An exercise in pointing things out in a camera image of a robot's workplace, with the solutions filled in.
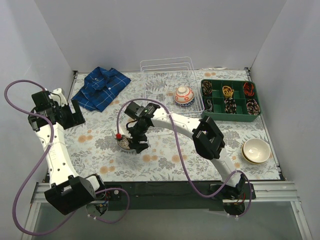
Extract brown lattice pattern bowl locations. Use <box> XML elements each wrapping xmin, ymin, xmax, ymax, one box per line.
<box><xmin>114</xmin><ymin>136</ymin><xmax>150</xmax><ymax>154</ymax></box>

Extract blue diamond pattern bowl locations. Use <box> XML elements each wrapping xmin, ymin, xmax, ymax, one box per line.
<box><xmin>174</xmin><ymin>98</ymin><xmax>195</xmax><ymax>108</ymax></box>

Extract white wire dish rack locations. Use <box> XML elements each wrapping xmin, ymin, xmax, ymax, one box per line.
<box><xmin>140</xmin><ymin>56</ymin><xmax>204</xmax><ymax>118</ymax></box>

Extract orange line pattern bowl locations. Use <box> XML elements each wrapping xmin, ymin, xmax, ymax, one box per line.
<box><xmin>174</xmin><ymin>86</ymin><xmax>195</xmax><ymax>103</ymax></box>

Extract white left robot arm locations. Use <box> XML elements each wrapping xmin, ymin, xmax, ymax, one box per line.
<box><xmin>28</xmin><ymin>88</ymin><xmax>107</xmax><ymax>215</ymax></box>

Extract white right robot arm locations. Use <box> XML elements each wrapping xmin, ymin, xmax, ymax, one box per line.
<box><xmin>122</xmin><ymin>99</ymin><xmax>248</xmax><ymax>200</ymax></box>

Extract floral patterned table mat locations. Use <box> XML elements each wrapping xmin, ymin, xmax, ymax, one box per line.
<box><xmin>64</xmin><ymin>72</ymin><xmax>280</xmax><ymax>182</ymax></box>

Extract blue plaid shirt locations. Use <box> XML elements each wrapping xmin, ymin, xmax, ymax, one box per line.
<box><xmin>72</xmin><ymin>67</ymin><xmax>131</xmax><ymax>112</ymax></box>

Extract grey rolled band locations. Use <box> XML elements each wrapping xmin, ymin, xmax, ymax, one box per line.
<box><xmin>204</xmin><ymin>98</ymin><xmax>213</xmax><ymax>112</ymax></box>

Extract dark floral rolled band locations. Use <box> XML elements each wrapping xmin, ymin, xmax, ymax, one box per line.
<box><xmin>201</xmin><ymin>80</ymin><xmax>212</xmax><ymax>97</ymax></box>

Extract green compartment organizer tray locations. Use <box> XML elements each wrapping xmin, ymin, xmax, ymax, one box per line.
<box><xmin>200</xmin><ymin>79</ymin><xmax>262</xmax><ymax>122</ymax></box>

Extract black floral rolled band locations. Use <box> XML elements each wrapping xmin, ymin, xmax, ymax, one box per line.
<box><xmin>224</xmin><ymin>98</ymin><xmax>237</xmax><ymax>114</ymax></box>

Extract yellow rolled band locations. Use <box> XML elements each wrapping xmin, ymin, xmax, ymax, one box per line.
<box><xmin>222</xmin><ymin>85</ymin><xmax>234</xmax><ymax>98</ymax></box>

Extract yellow-rimmed bowl under stack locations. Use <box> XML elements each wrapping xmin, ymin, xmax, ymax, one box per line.
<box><xmin>241</xmin><ymin>147</ymin><xmax>271</xmax><ymax>164</ymax></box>

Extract cream bowl top of stack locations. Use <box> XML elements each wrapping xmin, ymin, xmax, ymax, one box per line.
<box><xmin>242</xmin><ymin>138</ymin><xmax>271</xmax><ymax>164</ymax></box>

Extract pink black rolled band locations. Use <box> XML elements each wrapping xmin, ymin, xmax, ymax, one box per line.
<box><xmin>246</xmin><ymin>99</ymin><xmax>261</xmax><ymax>116</ymax></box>

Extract red black rolled band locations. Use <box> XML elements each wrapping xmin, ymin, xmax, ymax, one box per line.
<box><xmin>243</xmin><ymin>82</ymin><xmax>255</xmax><ymax>97</ymax></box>

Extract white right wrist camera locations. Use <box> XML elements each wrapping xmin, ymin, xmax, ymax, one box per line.
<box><xmin>111</xmin><ymin>125</ymin><xmax>129</xmax><ymax>140</ymax></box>

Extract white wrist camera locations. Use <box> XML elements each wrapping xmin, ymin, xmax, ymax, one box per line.
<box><xmin>111</xmin><ymin>125</ymin><xmax>129</xmax><ymax>140</ymax></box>
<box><xmin>50</xmin><ymin>88</ymin><xmax>68</xmax><ymax>107</ymax></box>

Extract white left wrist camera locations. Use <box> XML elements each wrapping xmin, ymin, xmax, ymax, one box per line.
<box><xmin>50</xmin><ymin>88</ymin><xmax>68</xmax><ymax>107</ymax></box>

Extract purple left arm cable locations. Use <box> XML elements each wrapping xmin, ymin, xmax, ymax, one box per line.
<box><xmin>4</xmin><ymin>79</ymin><xmax>130</xmax><ymax>237</ymax></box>

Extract aluminium frame rail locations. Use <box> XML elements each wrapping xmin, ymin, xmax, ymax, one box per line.
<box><xmin>31</xmin><ymin>181</ymin><xmax>301</xmax><ymax>203</ymax></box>

